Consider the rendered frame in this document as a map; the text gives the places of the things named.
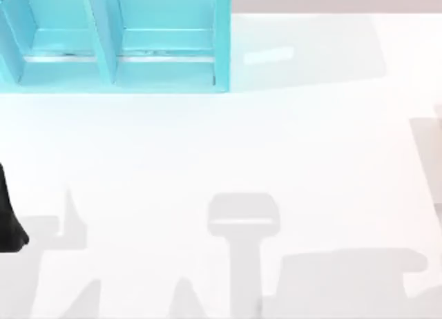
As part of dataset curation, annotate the light blue rack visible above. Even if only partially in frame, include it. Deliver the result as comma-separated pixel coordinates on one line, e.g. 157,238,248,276
0,0,232,95

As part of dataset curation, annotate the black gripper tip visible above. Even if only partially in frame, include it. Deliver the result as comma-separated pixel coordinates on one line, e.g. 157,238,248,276
0,163,30,254

